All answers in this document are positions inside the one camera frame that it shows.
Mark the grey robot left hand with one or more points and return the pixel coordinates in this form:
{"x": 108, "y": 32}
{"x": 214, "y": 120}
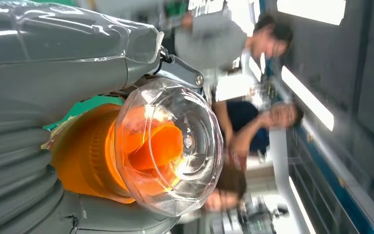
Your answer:
{"x": 61, "y": 80}

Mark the orange detergent bottle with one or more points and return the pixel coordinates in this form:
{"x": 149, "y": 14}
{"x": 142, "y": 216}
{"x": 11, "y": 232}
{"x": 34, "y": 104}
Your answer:
{"x": 154, "y": 145}

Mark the green work table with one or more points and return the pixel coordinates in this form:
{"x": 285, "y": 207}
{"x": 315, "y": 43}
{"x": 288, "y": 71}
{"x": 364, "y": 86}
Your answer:
{"x": 87, "y": 105}

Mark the person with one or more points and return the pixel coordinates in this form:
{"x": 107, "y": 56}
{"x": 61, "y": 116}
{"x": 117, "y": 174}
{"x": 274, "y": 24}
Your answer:
{"x": 212, "y": 45}
{"x": 232, "y": 184}
{"x": 242, "y": 116}

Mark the white ceiling light strip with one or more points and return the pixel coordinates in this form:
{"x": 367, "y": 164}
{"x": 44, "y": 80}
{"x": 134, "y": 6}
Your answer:
{"x": 306, "y": 97}

